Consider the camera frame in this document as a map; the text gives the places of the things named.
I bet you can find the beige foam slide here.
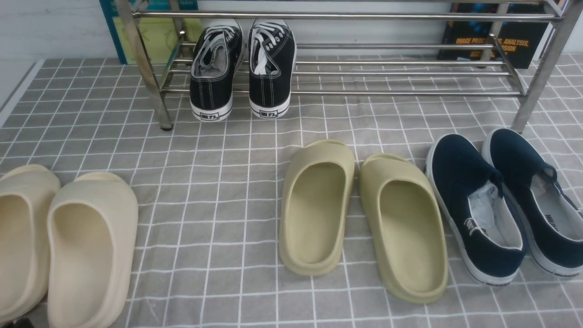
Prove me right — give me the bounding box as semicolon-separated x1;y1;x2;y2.
46;171;139;328
0;164;61;323

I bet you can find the right olive foam slide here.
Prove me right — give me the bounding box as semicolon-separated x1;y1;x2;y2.
358;153;449;304

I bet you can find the olive foam slide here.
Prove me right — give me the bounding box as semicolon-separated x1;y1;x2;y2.
279;139;355;276
358;153;449;304

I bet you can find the left beige foam slide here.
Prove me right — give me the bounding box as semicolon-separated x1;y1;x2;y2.
0;164;61;323

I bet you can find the right beige foam slide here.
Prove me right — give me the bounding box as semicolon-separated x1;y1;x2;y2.
46;171;139;328

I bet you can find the black image processing book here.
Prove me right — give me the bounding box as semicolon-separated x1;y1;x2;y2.
437;3;548;69

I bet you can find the blue green book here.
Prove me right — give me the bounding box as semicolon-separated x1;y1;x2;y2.
100;0;203;65

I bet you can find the silver metal shoe rack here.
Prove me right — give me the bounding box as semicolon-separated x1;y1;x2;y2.
115;0;582;133

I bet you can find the black canvas sneaker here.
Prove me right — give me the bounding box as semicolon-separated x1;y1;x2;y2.
189;19;245;121
248;19;297;120

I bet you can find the right black canvas sneaker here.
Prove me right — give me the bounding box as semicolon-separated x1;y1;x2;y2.
248;19;297;120

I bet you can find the left black canvas sneaker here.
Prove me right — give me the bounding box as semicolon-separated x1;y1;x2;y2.
189;19;245;121

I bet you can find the navy slip-on shoe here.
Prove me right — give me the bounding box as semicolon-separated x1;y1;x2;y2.
424;133;527;287
482;128;583;277

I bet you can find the left olive foam slide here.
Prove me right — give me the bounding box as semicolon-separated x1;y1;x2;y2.
279;139;355;276

